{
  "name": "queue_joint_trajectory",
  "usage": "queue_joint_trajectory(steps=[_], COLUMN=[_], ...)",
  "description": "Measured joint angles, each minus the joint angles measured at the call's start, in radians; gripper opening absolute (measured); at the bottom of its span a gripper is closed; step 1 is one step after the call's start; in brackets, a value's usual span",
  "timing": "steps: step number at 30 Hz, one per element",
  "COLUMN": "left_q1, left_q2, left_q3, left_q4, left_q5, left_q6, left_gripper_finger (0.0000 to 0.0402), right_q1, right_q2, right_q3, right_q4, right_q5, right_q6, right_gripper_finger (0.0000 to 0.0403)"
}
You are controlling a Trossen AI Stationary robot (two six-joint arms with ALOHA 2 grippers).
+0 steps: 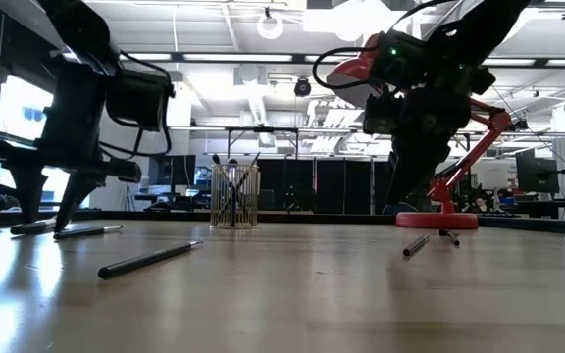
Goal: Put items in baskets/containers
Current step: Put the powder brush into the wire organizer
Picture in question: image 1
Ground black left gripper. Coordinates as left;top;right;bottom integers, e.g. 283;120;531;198
0;57;143;233

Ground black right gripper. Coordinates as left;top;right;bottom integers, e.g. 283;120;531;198
387;86;471;205

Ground short silver-black marker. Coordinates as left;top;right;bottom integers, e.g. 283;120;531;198
9;218;59;236

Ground thin black makeup brush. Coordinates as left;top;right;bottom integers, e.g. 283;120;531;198
52;224;125;241

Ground long black makeup brush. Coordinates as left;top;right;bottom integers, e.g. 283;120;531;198
97;238;206;280

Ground office chair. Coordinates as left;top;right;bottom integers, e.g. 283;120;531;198
382;199;429;216

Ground red desk lamp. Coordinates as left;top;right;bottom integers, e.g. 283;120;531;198
325;32;529;230

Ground large window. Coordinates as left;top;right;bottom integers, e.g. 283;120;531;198
0;73;87;208

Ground black computer monitor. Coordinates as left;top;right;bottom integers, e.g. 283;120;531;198
515;148;560;195
147;155;197;188

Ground dark office desk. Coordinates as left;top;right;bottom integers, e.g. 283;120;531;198
515;199;565;221
133;192;214;213

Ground lit computer screen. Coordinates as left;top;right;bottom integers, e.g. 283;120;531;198
194;165;213;191

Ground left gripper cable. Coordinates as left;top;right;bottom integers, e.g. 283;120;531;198
96;48;175;159

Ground black aluminium table frame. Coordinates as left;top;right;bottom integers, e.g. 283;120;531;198
0;209;565;236

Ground black dome camera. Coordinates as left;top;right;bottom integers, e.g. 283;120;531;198
293;76;313;98

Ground black metal frame stand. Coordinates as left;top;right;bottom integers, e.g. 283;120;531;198
224;126;300;162

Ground gold wire brush holder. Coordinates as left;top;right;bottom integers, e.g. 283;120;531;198
209;163;260;230

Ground white ring lamp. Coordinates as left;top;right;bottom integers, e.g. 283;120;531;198
256;12;284;41

